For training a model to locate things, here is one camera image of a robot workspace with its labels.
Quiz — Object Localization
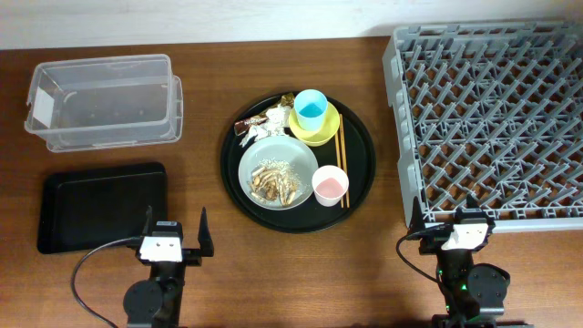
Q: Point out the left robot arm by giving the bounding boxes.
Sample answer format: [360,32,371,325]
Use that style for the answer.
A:
[123,209,214,327]

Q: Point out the pink cup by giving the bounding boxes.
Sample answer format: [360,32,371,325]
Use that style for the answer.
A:
[312,165,349,207]

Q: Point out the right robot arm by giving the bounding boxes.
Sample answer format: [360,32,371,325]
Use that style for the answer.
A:
[395,196,528,328]

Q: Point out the yellow bowl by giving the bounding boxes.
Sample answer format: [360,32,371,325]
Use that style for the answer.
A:
[288,102,340,147]

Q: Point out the round black serving tray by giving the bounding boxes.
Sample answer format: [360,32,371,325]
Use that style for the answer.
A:
[220,98,376,233]

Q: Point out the food scraps on plate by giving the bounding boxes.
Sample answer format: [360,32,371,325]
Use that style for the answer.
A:
[248,159,302,208]

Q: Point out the gold snack wrapper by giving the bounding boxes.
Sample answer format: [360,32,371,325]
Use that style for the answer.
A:
[233,93,295,136]

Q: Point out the light blue cup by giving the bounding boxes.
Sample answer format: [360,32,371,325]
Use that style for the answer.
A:
[294,89,328,131]

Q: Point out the clear plastic waste bin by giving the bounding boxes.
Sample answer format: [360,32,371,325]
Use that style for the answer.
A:
[24,54,183,152]

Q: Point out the grey dishwasher rack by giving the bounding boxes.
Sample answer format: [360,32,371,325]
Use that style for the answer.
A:
[383,21,582,233]

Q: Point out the white tissue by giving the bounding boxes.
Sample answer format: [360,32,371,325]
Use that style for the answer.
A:
[240,105,292,147]

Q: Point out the right wooden chopstick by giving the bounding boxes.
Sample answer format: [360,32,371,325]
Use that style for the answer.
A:
[339,114,350,209]

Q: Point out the grey plate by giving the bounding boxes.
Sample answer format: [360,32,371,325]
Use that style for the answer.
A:
[238,136,319,210]

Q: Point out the black rectangular tray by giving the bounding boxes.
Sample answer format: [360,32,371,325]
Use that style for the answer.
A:
[36,162,168,254]

